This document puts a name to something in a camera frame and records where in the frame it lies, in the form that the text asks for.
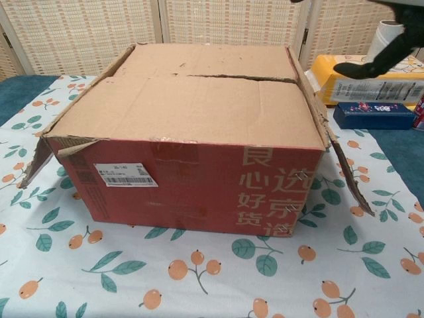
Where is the red soda can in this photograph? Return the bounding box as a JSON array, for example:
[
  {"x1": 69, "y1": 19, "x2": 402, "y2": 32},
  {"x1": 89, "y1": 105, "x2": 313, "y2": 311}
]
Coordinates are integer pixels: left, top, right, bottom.
[{"x1": 412, "y1": 94, "x2": 424, "y2": 129}]

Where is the red and brown cardboard box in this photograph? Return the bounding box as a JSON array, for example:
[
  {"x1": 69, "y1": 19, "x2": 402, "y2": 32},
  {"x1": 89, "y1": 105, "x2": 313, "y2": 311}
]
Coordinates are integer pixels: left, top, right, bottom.
[{"x1": 21, "y1": 42, "x2": 377, "y2": 239}]

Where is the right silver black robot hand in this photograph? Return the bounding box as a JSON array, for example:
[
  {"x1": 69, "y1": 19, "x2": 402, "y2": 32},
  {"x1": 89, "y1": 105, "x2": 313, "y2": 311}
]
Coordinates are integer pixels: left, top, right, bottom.
[{"x1": 288, "y1": 0, "x2": 424, "y2": 80}]

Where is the dark blue rectangular box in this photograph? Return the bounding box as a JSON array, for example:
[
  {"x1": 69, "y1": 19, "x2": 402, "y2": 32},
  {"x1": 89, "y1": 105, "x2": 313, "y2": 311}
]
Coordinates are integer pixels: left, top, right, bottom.
[{"x1": 333, "y1": 101, "x2": 417, "y2": 131}]

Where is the grey cardboard tube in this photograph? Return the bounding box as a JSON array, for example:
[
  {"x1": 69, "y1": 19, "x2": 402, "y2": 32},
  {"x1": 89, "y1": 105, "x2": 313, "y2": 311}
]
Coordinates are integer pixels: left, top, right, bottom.
[{"x1": 366, "y1": 19, "x2": 403, "y2": 64}]

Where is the floral orange-fruit tablecloth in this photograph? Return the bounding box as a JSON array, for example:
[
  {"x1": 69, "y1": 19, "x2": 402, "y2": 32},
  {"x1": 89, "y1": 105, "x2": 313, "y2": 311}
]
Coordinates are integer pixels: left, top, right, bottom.
[{"x1": 0, "y1": 74, "x2": 424, "y2": 318}]

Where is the woven bamboo folding screen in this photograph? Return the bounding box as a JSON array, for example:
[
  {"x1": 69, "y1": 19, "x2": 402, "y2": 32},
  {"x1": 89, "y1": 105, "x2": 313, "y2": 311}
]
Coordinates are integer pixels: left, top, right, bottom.
[{"x1": 0, "y1": 0, "x2": 424, "y2": 82}]

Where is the yellow corgi tissue pack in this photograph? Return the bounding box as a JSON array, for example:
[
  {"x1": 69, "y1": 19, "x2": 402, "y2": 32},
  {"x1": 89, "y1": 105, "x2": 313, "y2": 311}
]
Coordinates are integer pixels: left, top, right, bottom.
[{"x1": 304, "y1": 46, "x2": 424, "y2": 107}]

